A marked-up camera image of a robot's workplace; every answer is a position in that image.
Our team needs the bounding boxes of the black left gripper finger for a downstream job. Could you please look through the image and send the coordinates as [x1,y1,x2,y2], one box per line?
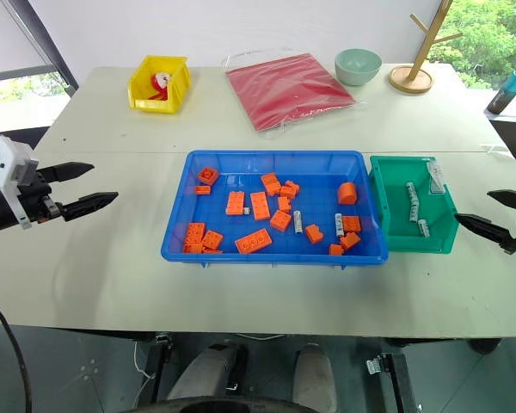
[38,161,95,183]
[62,191,120,223]

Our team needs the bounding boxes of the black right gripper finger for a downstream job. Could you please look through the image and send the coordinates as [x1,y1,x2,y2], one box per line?
[486,188,516,213]
[453,213,512,249]

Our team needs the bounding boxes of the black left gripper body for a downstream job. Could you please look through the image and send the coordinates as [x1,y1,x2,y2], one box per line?
[16,169,66,225]

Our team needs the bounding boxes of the green plastic bin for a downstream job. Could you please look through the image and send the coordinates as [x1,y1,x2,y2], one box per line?
[368,154,459,256]

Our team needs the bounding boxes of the clear plastic label card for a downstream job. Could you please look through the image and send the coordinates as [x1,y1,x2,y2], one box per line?
[427,162,446,195]

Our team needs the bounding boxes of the dark blue-capped water bottle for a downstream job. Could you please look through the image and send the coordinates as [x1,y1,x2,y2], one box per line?
[486,59,516,115]

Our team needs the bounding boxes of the orange long building block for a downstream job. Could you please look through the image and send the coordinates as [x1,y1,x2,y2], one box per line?
[259,172,282,197]
[249,191,272,222]
[182,222,207,253]
[224,190,246,216]

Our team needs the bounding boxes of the orange square building block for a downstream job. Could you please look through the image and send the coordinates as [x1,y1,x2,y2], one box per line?
[201,229,225,250]
[339,231,362,252]
[197,166,220,187]
[341,214,363,234]
[268,208,293,232]

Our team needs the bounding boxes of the red and white tape roll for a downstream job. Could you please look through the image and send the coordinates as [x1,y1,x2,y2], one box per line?
[148,71,174,102]

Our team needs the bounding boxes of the yellow plastic bin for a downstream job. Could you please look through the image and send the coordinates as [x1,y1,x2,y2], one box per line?
[126,54,192,115]

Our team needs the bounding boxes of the blue plastic tray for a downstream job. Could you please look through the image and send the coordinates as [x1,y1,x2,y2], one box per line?
[160,149,390,265]

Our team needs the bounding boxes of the wooden mug tree stand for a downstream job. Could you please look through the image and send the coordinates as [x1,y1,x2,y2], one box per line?
[388,0,464,96]

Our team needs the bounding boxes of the mint green bowl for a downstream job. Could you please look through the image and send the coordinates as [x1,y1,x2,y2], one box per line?
[334,47,383,88]

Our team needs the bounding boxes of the grey rounded robot leg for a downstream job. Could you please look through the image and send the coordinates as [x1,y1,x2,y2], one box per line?
[292,343,338,413]
[166,343,249,404]

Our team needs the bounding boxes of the red sheet in clear bag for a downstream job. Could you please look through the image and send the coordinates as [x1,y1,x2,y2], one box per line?
[219,46,359,140]

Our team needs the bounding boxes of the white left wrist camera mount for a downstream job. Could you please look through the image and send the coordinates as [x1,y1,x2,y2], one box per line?
[0,134,40,230]

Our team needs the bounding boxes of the dark window frame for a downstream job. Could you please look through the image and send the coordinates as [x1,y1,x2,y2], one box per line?
[0,0,79,92]

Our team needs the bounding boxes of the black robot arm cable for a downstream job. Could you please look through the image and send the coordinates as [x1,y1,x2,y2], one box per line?
[0,285,29,413]

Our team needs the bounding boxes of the white floor cable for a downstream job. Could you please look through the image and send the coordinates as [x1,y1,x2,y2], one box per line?
[132,338,157,391]

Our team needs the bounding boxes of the black table leg frame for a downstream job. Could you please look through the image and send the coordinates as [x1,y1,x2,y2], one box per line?
[147,332,174,404]
[366,351,419,413]

